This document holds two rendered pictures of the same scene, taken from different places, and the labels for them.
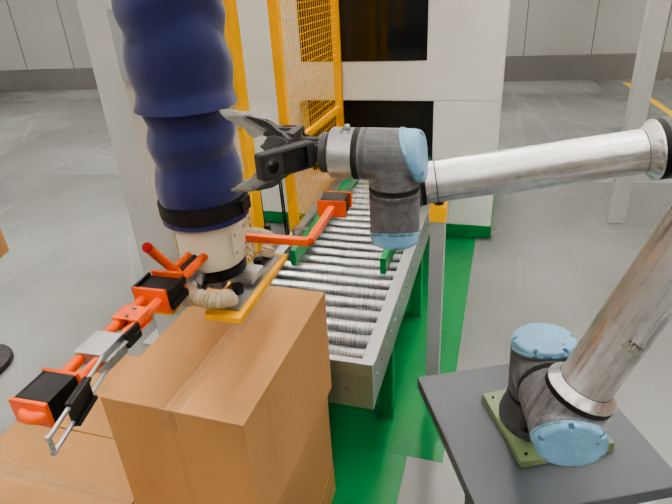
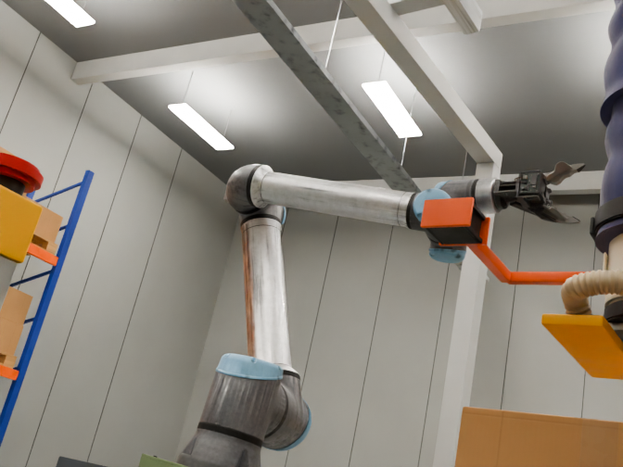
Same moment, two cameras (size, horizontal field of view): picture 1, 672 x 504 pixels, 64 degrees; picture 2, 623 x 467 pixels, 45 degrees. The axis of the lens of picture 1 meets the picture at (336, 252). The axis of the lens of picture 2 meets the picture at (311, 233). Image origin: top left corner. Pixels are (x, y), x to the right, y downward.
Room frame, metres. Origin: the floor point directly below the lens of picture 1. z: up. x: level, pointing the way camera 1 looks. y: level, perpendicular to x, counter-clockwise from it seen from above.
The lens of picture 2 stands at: (2.67, 0.18, 0.74)
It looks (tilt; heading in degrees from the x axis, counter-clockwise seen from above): 20 degrees up; 200
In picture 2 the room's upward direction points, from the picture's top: 13 degrees clockwise
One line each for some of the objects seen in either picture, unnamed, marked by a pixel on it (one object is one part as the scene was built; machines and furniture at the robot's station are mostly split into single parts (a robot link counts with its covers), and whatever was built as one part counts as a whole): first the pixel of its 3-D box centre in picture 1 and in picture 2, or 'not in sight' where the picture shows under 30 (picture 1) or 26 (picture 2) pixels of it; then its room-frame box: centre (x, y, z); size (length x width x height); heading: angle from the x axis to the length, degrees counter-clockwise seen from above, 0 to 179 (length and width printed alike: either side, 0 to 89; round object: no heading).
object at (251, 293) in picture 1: (249, 279); (597, 341); (1.27, 0.24, 1.13); 0.34 x 0.10 x 0.05; 163
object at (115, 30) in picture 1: (133, 43); not in sight; (2.63, 0.86, 1.62); 0.20 x 0.05 x 0.30; 162
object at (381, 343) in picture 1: (417, 245); not in sight; (2.66, -0.45, 0.50); 2.31 x 0.05 x 0.19; 162
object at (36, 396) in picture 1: (48, 396); not in sight; (0.72, 0.51, 1.24); 0.08 x 0.07 x 0.05; 163
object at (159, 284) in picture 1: (160, 290); not in sight; (1.06, 0.40, 1.24); 0.10 x 0.08 x 0.06; 73
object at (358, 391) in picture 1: (285, 378); not in sight; (1.64, 0.22, 0.48); 0.70 x 0.03 x 0.15; 72
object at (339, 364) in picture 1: (283, 356); not in sight; (1.64, 0.22, 0.58); 0.70 x 0.03 x 0.06; 72
